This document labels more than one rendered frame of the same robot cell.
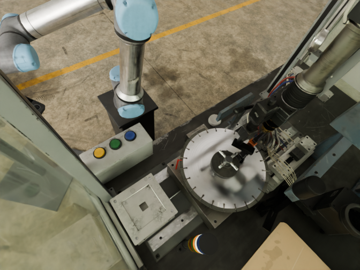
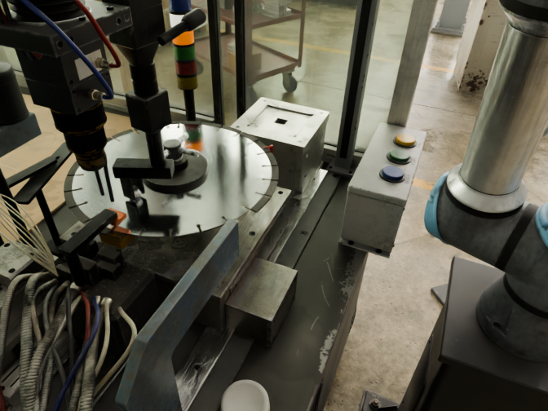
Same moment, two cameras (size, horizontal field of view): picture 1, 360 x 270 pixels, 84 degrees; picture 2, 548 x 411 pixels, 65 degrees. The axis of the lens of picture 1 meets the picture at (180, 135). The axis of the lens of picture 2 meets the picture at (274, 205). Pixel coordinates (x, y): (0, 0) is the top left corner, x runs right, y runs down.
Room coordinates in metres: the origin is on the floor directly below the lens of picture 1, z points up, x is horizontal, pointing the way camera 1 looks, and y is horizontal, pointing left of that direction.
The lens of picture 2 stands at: (0.95, -0.26, 1.37)
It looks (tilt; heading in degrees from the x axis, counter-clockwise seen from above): 39 degrees down; 159
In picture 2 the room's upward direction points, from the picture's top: 2 degrees clockwise
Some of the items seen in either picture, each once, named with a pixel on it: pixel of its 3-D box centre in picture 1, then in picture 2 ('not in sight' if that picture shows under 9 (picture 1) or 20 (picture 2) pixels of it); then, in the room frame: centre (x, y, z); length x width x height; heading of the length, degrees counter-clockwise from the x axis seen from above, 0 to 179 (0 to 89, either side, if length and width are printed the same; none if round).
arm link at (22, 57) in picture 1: (15, 55); not in sight; (0.41, 0.54, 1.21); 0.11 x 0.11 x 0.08; 29
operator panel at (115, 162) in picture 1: (120, 154); (384, 185); (0.32, 0.24, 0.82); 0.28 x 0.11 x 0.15; 137
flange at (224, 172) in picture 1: (225, 163); (174, 164); (0.32, -0.20, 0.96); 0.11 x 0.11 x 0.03
